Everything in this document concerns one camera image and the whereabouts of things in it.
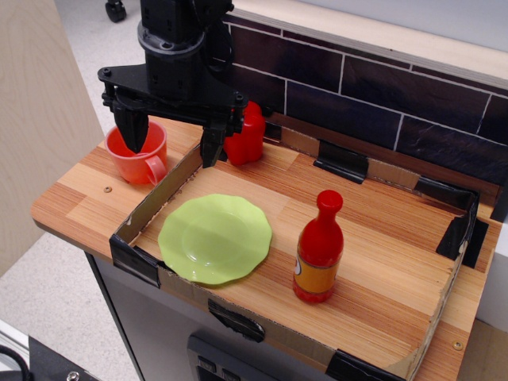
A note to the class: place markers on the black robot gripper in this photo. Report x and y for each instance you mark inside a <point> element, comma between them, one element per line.
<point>176,83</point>

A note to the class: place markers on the red hot sauce bottle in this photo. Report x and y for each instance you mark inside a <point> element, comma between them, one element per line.
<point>319,251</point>

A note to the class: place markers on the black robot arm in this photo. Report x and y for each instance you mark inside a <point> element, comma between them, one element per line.
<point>181,22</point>

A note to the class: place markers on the orange plastic cup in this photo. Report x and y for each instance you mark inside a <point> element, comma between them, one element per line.
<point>147,166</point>

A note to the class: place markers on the red toy bell pepper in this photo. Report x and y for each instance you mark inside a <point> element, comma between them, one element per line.
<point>247,146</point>

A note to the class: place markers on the green plastic plate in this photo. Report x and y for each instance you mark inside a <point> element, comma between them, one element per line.
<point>215,239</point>

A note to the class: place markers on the black caster wheel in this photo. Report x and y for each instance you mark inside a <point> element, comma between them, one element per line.
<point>115,10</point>

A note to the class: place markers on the grey control panel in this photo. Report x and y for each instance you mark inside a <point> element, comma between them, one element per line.
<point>210,363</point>

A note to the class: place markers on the dark tile backsplash panel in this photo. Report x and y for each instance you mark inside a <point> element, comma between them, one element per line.
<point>416,111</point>

